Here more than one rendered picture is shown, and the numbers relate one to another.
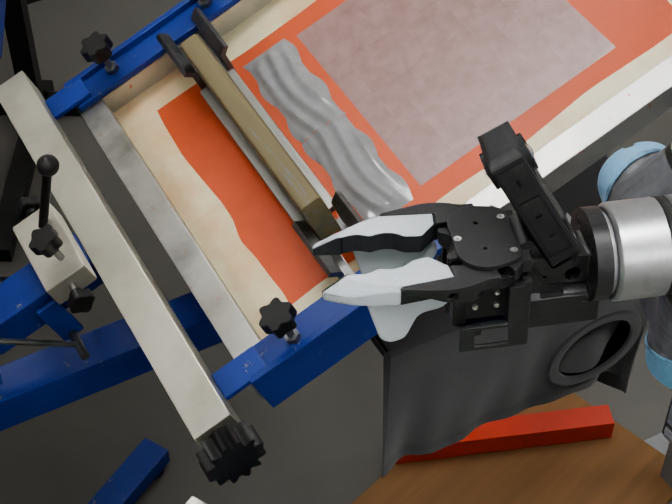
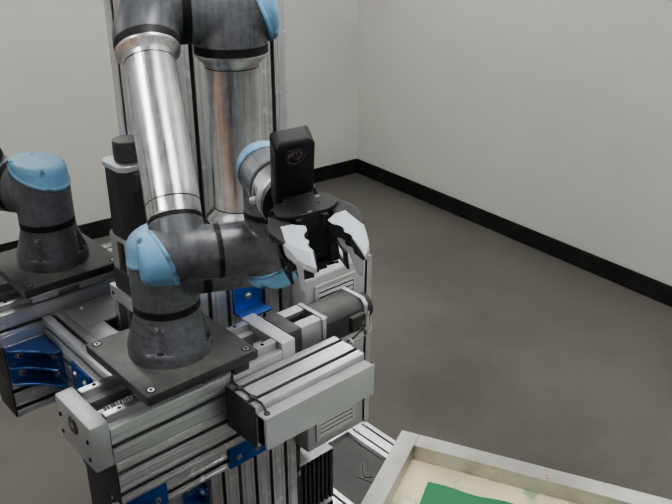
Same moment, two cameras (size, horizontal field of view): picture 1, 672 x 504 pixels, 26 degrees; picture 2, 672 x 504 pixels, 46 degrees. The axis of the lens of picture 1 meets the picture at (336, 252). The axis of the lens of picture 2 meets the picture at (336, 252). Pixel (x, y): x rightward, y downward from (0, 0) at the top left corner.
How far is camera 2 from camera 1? 1.17 m
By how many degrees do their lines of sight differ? 78
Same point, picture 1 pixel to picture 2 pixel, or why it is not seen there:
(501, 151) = (302, 131)
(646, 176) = (177, 229)
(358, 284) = (361, 236)
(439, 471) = not seen: outside the picture
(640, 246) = not seen: hidden behind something
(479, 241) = (311, 205)
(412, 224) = (293, 230)
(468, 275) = (343, 206)
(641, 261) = not seen: hidden behind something
